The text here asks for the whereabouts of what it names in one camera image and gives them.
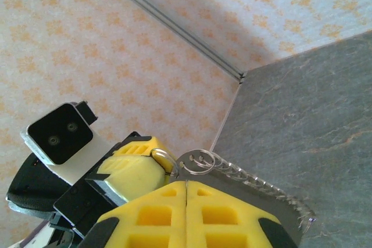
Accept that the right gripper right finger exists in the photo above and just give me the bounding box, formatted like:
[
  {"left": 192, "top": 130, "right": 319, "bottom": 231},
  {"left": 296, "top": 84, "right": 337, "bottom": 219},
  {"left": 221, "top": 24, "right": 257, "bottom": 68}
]
[{"left": 186, "top": 180, "right": 300, "bottom": 248}]

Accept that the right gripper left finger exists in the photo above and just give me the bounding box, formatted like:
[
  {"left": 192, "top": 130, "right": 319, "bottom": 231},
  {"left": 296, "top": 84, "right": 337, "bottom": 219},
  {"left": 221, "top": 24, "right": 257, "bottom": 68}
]
[{"left": 77, "top": 180, "right": 187, "bottom": 248}]

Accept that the small silver split ring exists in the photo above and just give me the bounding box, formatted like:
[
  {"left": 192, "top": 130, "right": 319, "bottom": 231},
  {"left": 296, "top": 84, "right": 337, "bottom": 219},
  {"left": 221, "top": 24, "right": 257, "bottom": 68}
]
[{"left": 150, "top": 147, "right": 177, "bottom": 178}]

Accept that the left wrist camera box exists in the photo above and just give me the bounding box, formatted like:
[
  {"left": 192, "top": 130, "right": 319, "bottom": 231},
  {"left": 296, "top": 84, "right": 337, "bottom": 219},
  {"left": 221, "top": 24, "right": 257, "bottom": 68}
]
[{"left": 20, "top": 101, "right": 98, "bottom": 167}]

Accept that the aluminium frame post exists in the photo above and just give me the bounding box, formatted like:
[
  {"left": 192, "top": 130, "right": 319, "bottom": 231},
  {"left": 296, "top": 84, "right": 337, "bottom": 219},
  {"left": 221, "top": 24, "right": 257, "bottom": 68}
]
[{"left": 91, "top": 0, "right": 248, "bottom": 85}]

